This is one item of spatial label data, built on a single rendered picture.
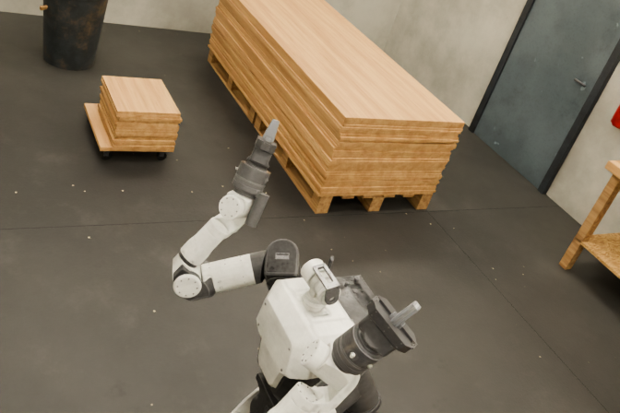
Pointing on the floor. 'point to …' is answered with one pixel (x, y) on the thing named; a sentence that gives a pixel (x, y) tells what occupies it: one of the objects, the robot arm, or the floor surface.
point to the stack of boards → (329, 100)
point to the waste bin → (72, 18)
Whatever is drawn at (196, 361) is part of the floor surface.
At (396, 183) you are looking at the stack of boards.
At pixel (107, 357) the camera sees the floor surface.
